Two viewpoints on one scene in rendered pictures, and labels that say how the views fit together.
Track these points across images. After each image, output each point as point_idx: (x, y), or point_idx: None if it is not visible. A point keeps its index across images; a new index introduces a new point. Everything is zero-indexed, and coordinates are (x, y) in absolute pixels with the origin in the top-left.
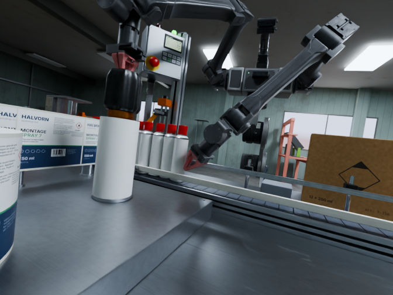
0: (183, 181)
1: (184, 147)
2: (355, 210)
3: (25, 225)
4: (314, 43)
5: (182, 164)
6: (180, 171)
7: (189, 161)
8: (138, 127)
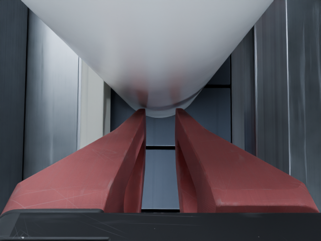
0: (170, 116)
1: (78, 49)
2: None
3: None
4: None
5: (122, 96)
6: (125, 101)
7: (182, 142)
8: None
